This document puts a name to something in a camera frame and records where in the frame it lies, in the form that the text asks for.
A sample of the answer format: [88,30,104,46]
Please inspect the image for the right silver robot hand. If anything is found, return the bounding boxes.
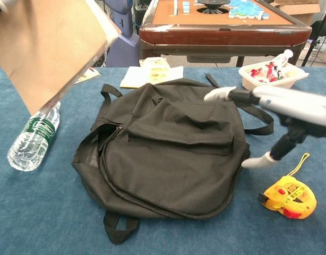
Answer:
[203,85,326,170]

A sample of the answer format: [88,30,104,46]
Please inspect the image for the brown spiral notebook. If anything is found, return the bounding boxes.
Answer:
[0,0,119,116]

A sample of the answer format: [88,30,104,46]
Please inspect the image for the black fabric backpack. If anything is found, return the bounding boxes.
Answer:
[71,73,275,245]

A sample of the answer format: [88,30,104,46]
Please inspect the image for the white plastic tray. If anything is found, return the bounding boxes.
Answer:
[238,63,310,91]

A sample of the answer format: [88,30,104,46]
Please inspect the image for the red white candy packets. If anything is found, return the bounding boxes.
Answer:
[247,61,286,83]

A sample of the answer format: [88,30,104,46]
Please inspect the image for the white plastic basket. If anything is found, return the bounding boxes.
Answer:
[297,39,326,65]

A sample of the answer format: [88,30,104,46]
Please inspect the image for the black tripod stand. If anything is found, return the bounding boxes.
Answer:
[300,0,326,67]

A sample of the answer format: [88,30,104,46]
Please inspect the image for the cardboard box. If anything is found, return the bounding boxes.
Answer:
[269,0,322,26]

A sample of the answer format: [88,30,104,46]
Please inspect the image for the yellow tape measure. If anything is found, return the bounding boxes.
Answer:
[257,152,318,220]

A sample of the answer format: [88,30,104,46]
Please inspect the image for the brown mahjong table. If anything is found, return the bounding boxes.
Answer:
[139,0,313,68]

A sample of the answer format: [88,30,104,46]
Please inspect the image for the blue mahjong tile pile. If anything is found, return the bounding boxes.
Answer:
[227,0,271,21]

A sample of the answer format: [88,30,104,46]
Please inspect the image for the carded tool blister pack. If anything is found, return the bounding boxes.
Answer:
[73,67,101,86]

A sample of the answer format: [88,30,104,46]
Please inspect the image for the black mahjong table centre dial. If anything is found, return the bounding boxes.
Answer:
[196,0,230,14]

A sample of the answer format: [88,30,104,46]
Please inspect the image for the clear snack packet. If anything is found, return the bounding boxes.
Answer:
[139,56,171,80]

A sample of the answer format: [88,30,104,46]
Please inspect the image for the clear water bottle green label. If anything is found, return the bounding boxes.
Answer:
[6,100,62,172]

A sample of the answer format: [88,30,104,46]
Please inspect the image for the cream paper pad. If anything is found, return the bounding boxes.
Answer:
[119,65,185,89]

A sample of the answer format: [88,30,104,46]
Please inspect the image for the blue carpet table cover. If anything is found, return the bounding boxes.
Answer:
[0,66,326,255]

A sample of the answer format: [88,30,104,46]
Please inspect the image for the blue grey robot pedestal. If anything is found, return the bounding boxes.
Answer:
[104,0,140,68]

